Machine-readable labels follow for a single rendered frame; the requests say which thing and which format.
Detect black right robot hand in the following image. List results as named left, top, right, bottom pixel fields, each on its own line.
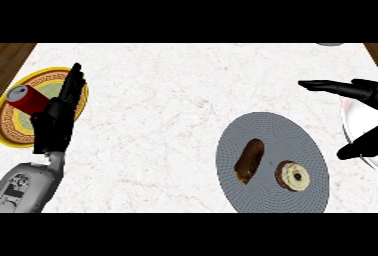
left=297, top=78, right=378, bottom=161

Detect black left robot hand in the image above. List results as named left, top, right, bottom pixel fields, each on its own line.
left=29, top=62, right=88, bottom=155

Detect grey round placemat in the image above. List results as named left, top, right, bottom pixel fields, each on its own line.
left=214, top=111, right=331, bottom=214

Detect cream frosted cupcake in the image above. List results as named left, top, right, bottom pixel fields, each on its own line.
left=275, top=160, right=311, bottom=193

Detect yellow patterned round plate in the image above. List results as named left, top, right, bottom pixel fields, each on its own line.
left=0, top=66, right=90, bottom=149

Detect red soda can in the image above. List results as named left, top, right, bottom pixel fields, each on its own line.
left=4, top=84, right=52, bottom=117

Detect brown chocolate eclair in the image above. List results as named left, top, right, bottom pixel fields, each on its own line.
left=233, top=138, right=266, bottom=185

